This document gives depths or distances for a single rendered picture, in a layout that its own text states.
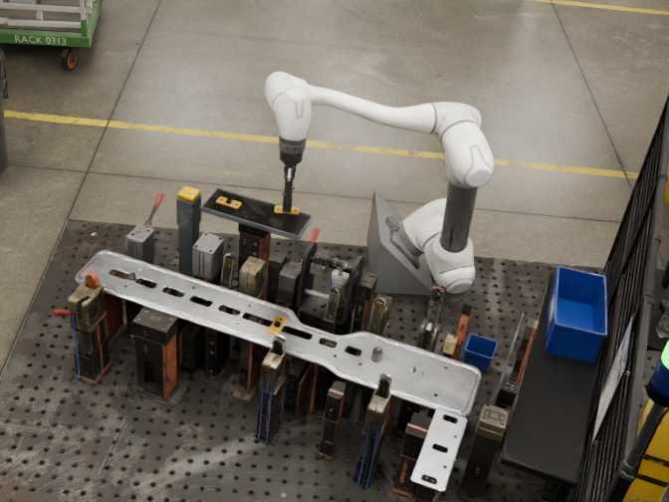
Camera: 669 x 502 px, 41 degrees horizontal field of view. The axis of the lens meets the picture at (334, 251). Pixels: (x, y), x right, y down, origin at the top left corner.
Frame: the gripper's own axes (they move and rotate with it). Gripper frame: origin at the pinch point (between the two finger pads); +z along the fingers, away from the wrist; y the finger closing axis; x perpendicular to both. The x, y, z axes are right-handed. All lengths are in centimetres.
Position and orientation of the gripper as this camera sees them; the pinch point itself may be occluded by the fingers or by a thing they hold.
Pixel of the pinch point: (287, 200)
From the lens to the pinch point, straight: 303.0
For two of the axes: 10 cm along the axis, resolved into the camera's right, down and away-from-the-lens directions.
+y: -0.3, 6.2, -7.9
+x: 9.9, 1.0, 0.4
